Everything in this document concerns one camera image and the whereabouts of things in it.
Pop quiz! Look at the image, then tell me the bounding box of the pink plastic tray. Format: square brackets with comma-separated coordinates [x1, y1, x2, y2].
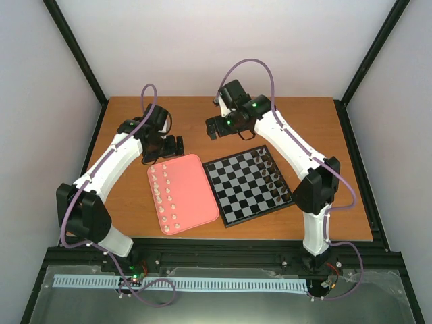
[147, 154, 220, 236]

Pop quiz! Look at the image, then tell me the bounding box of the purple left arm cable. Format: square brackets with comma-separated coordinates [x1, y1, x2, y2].
[59, 83, 178, 307]

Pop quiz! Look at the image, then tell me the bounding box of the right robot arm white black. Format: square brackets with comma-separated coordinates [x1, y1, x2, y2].
[205, 80, 340, 258]

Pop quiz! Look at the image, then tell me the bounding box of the black white chessboard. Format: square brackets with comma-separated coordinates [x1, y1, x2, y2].
[203, 145, 294, 227]

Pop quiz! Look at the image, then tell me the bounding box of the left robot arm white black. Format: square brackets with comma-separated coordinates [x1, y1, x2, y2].
[56, 104, 182, 272]

